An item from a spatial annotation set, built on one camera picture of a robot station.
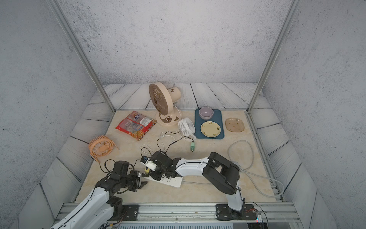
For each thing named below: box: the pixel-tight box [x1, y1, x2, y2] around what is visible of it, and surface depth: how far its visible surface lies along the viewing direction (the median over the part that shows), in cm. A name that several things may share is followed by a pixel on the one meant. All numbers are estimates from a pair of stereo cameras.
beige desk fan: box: [148, 81, 183, 127], surface depth 101 cm
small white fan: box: [178, 117, 197, 141], surface depth 100 cm
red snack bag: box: [114, 110, 158, 142], surface depth 109 cm
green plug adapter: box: [190, 142, 195, 152], surface depth 98 cm
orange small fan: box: [88, 135, 120, 164], surface depth 91 cm
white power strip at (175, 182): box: [143, 174, 184, 188], surface depth 82 cm
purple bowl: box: [198, 106, 214, 120], surface depth 114 cm
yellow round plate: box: [200, 120, 222, 138], surface depth 110 cm
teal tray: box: [194, 108, 225, 140], surface depth 112 cm
